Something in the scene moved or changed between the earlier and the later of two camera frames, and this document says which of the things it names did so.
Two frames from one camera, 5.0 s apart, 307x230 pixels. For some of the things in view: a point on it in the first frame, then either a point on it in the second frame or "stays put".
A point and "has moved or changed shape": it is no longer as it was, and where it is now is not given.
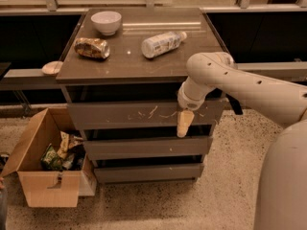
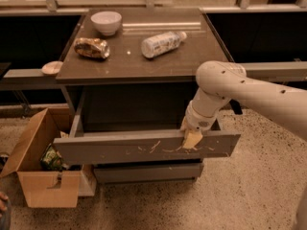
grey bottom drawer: [149, 172] stays put
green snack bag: [51, 161] stays put
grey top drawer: [142, 115] has moved or changed shape
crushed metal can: [92, 47] stays put
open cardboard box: [47, 188] stays put
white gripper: [188, 102] → [198, 120]
